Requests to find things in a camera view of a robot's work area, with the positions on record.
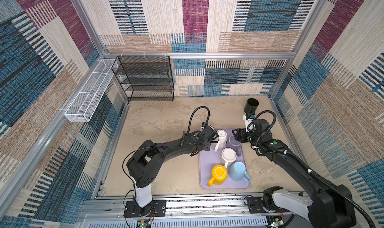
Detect black mug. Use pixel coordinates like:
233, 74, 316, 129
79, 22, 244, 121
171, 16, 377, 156
244, 98, 259, 115

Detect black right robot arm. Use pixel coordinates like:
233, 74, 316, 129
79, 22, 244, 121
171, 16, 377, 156
232, 119, 357, 228

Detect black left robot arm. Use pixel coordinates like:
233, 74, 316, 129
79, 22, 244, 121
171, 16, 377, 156
122, 126, 218, 218

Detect purple mug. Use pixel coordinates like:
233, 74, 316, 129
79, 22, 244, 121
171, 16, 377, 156
226, 135, 242, 156

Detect white tall mug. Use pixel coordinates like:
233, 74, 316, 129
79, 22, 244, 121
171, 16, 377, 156
214, 130, 228, 152

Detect white mug dark rim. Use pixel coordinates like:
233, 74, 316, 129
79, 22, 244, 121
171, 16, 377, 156
220, 148, 237, 169

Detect light blue mug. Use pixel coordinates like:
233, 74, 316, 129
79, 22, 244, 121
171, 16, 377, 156
229, 161, 251, 183

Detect yellow mug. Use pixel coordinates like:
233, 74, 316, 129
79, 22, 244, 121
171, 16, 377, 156
208, 165, 228, 187

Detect lavender plastic tray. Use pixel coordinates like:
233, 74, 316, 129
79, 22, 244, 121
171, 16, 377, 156
199, 128, 251, 190

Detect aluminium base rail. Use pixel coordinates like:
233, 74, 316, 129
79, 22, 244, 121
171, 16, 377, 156
75, 193, 292, 228

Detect black wire shelf rack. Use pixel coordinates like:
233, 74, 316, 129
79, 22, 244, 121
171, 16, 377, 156
112, 56, 175, 101

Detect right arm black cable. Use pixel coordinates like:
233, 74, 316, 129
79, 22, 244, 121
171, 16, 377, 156
251, 110, 370, 228

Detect white wire mesh basket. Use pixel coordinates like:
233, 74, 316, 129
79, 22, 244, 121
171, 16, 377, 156
65, 59, 115, 122

